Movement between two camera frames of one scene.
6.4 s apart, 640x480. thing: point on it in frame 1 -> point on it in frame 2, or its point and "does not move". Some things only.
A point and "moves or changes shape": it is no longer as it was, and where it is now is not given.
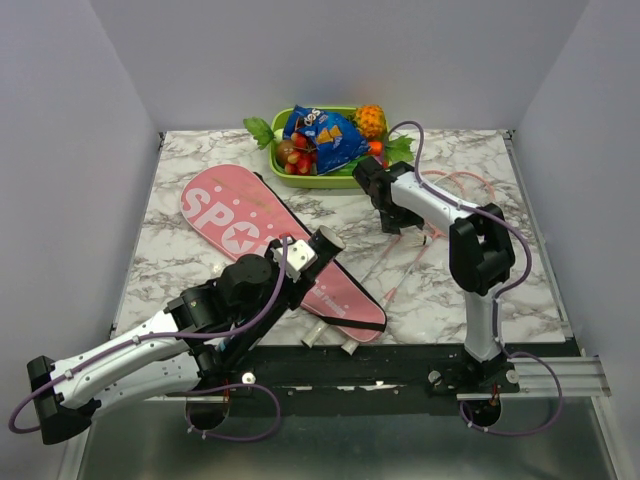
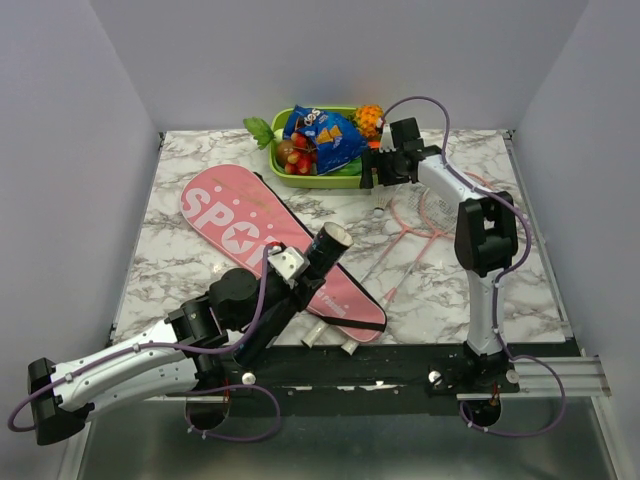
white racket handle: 315,333 does not move
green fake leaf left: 260,130 does not move
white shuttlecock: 421,239 moves or changes shape
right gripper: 391,225 -> 373,159
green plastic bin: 315,181 does not move
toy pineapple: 370,120 does not move
